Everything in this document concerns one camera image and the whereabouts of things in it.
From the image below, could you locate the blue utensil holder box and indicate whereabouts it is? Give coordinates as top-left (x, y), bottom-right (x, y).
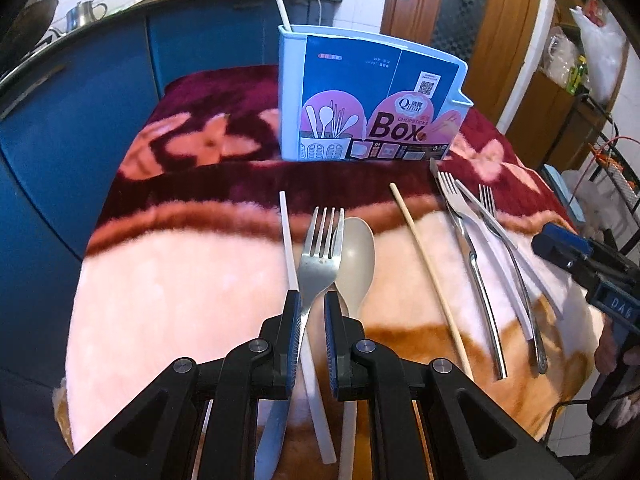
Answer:
top-left (278, 24), bottom-right (475, 162)

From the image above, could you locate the wooden shelf unit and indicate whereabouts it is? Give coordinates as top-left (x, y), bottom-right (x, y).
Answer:
top-left (505, 0), bottom-right (621, 171)

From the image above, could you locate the wooden chopstick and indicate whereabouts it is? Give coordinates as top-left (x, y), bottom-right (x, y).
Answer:
top-left (390, 183), bottom-right (475, 381)

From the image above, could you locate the floral plush blanket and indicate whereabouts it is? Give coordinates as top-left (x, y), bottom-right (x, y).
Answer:
top-left (52, 64), bottom-right (606, 456)

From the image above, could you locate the beige plastic spoon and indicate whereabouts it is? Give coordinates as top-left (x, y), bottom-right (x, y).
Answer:
top-left (332, 216), bottom-right (377, 480)

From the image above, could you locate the white plastic bag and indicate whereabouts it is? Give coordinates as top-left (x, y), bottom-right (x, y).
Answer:
top-left (570, 5), bottom-right (630, 103)

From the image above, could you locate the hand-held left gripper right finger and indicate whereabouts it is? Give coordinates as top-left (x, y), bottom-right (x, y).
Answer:
top-left (324, 290), bottom-right (573, 480)

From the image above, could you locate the red cable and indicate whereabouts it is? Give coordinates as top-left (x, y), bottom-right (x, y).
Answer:
top-left (567, 136), bottom-right (640, 211)

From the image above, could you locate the steel table knife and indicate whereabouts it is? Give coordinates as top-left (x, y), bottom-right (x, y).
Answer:
top-left (429, 157), bottom-right (508, 381)

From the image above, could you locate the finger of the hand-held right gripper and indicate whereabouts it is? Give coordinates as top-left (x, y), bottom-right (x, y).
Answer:
top-left (531, 222), bottom-right (596, 281)

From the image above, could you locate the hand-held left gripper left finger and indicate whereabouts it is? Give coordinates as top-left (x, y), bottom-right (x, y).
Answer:
top-left (55, 289), bottom-right (304, 480)

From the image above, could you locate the dark metal wok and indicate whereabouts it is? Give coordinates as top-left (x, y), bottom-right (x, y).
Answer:
top-left (0, 0), bottom-right (73, 68)

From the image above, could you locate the person's right hand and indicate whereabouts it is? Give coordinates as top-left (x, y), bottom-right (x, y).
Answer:
top-left (594, 320), bottom-right (632, 426)

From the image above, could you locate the blue kitchen cabinet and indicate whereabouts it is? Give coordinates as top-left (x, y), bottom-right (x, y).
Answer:
top-left (0, 0), bottom-right (343, 411)

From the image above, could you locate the steel kettle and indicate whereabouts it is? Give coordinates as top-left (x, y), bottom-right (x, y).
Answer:
top-left (65, 0), bottom-right (108, 31)

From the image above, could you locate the black wire rack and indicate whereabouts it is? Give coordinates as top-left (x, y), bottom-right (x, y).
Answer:
top-left (575, 92), bottom-right (640, 261)

